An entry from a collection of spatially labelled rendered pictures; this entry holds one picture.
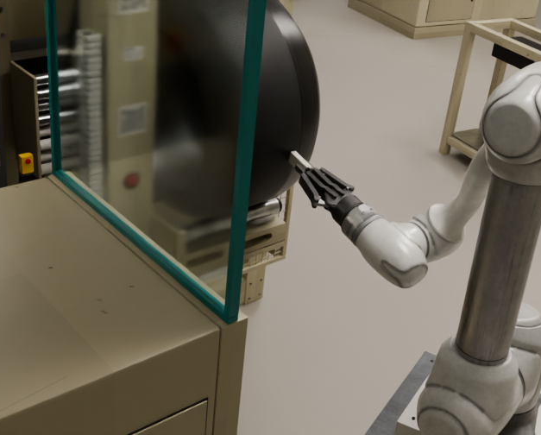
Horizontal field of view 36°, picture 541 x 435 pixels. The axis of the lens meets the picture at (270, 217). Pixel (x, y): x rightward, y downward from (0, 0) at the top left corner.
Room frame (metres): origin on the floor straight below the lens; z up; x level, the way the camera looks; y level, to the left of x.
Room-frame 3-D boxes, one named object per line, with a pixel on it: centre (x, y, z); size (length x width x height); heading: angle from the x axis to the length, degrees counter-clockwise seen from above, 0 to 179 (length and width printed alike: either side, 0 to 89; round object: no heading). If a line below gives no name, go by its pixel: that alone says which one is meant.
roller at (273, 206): (1.91, 0.11, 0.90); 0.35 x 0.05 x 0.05; 132
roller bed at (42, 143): (2.14, 0.63, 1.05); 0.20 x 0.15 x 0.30; 132
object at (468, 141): (4.41, -1.27, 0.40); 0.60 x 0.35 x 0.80; 32
